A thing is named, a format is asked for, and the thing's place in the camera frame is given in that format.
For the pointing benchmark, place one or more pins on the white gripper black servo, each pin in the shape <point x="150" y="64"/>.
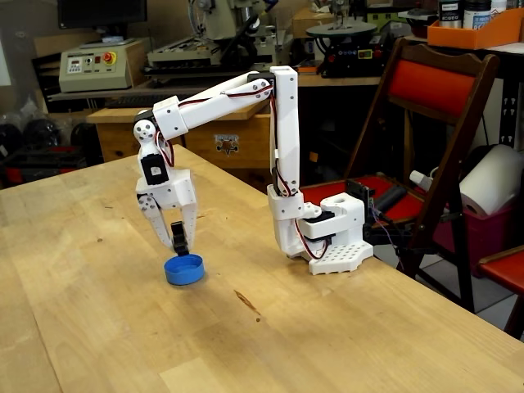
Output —
<point x="177" y="192"/>

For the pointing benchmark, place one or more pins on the black wooden bird toy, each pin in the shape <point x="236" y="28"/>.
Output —
<point x="178" y="239"/>

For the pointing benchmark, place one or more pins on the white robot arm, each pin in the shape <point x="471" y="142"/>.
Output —
<point x="286" y="123"/>

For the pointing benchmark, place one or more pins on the beige control box red button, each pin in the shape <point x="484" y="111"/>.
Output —
<point x="94" y="67"/>

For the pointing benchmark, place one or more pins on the cardboard box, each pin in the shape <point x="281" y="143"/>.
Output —
<point x="307" y="22"/>

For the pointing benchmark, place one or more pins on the orange tray box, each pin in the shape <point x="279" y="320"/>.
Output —
<point x="471" y="39"/>

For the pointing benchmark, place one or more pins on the blue plastic lid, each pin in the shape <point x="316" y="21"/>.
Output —
<point x="184" y="272"/>

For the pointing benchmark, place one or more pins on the skull sticker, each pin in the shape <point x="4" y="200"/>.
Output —
<point x="226" y="144"/>

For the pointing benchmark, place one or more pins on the wooden workbench cabinet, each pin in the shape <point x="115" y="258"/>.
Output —
<point x="118" y="139"/>

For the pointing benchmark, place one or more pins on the black round spool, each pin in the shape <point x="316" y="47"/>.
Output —
<point x="10" y="139"/>
<point x="84" y="135"/>
<point x="41" y="133"/>

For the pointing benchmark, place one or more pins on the black keyboard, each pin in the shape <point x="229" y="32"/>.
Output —
<point x="135" y="101"/>

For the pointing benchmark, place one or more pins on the black and red crate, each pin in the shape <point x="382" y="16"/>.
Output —
<point x="41" y="163"/>

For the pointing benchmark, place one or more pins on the black controller board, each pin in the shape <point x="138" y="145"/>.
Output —
<point x="359" y="190"/>

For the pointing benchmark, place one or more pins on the grey milling machine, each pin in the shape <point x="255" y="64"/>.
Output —
<point x="221" y="20"/>

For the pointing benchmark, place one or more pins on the black cylinder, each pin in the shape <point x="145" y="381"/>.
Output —
<point x="389" y="197"/>

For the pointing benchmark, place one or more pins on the black computer monitor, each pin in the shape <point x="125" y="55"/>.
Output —
<point x="102" y="12"/>

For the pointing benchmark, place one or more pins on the white board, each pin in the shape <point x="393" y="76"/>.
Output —
<point x="4" y="65"/>

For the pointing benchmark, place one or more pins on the wooden bench board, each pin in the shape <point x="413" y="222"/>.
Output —
<point x="368" y="80"/>

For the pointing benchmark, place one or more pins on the black scroll saw machine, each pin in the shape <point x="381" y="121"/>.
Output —
<point x="352" y="53"/>

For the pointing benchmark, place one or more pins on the white power plug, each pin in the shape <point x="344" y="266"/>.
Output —
<point x="419" y="179"/>

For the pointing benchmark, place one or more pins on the wooden folding chair red cushions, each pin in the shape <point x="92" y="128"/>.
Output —
<point x="430" y="86"/>

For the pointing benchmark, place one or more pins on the pink plastic bin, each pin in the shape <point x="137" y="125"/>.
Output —
<point x="487" y="237"/>

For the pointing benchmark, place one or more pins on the white paper towel roll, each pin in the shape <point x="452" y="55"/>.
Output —
<point x="491" y="180"/>

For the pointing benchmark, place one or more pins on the wooden chair red seat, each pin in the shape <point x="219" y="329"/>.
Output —
<point x="503" y="270"/>

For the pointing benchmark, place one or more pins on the black can grey label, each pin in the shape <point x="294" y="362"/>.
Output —
<point x="449" y="14"/>

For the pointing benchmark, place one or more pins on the white can blue label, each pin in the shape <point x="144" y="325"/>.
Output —
<point x="477" y="16"/>

